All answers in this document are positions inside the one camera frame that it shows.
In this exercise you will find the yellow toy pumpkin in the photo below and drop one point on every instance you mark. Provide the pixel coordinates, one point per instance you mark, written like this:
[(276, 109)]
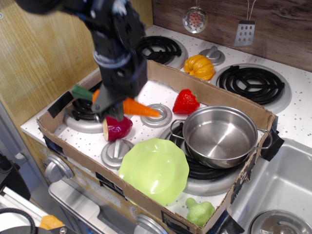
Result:
[(200, 67)]

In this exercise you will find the green toy broccoli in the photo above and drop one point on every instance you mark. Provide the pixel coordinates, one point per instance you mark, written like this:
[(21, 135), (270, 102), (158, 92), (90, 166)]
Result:
[(199, 213)]

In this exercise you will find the black burner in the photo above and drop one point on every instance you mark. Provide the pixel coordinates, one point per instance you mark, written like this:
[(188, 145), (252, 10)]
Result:
[(79, 116), (258, 83), (202, 180), (164, 50)]

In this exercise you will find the silver oven knob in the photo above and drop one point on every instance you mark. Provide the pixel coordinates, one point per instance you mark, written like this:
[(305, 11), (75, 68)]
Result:
[(146, 225), (57, 169)]

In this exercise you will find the orange toy carrot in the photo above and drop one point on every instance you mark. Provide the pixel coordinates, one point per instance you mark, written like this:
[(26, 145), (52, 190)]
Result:
[(130, 106)]

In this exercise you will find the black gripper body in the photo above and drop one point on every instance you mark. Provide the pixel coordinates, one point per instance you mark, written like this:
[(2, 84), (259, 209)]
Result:
[(122, 77)]

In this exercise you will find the red toy strawberry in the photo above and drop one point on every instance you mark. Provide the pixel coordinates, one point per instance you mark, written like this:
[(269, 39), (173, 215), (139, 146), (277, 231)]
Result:
[(186, 103)]

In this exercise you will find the silver sink drain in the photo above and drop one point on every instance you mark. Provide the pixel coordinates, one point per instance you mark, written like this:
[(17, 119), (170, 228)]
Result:
[(278, 222)]

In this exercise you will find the purple toy onion half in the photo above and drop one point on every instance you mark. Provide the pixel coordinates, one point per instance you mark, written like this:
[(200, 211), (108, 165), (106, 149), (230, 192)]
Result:
[(113, 129)]

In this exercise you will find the hanging metal strainer ladle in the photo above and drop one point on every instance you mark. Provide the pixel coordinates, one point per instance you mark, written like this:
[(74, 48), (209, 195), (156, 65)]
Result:
[(195, 19)]

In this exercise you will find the front left black burner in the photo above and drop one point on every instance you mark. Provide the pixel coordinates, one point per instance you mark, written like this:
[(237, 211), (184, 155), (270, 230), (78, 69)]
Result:
[(79, 116)]

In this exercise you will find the stainless steel sink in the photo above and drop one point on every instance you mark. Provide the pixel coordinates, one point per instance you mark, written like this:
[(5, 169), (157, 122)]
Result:
[(283, 183)]

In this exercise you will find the orange object bottom left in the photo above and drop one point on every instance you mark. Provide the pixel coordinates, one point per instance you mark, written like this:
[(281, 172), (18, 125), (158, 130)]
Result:
[(49, 222)]

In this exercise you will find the back left black burner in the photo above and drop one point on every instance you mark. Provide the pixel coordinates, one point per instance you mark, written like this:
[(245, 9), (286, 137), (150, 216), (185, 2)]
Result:
[(164, 50)]

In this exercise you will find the back silver stove knob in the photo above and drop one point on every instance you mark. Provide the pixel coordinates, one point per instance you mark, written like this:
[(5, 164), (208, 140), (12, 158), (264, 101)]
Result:
[(214, 55)]

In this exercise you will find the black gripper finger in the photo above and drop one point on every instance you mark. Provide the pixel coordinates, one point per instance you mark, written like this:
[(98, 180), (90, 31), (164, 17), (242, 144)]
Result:
[(116, 111), (100, 116)]

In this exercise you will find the silver stove knob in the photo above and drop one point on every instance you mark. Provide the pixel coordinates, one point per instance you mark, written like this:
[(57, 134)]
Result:
[(214, 55), (157, 122), (113, 153)]

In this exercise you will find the light green plastic plate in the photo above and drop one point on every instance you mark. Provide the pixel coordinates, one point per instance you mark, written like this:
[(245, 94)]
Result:
[(157, 168)]

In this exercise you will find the front silver stove knob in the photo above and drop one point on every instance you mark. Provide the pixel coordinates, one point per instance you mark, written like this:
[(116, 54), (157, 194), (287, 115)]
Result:
[(113, 153)]

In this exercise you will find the back right black burner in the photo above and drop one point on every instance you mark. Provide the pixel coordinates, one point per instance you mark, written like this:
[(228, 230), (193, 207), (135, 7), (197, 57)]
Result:
[(258, 83)]

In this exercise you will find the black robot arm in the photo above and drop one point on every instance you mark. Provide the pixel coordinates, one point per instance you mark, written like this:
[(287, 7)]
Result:
[(116, 31)]

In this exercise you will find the brown cardboard fence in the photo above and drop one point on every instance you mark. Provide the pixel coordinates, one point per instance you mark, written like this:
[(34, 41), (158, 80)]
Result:
[(103, 186)]

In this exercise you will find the silver oven door handle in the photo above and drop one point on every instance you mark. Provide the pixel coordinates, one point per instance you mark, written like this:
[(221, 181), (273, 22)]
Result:
[(80, 206)]

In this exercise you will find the silver oven front knob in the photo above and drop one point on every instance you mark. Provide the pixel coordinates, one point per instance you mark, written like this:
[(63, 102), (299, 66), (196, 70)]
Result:
[(57, 169)]

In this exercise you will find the stainless steel pot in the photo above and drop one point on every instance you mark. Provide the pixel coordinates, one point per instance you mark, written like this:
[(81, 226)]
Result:
[(221, 137)]

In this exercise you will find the centre silver stove knob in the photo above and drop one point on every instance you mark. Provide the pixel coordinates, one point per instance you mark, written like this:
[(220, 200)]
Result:
[(157, 122)]

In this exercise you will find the front right black burner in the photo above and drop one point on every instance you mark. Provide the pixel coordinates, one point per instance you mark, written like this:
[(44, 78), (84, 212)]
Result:
[(202, 180)]

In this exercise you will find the hanging metal slotted spatula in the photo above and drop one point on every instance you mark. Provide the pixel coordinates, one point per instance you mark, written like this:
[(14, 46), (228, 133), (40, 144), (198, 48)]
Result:
[(245, 29)]

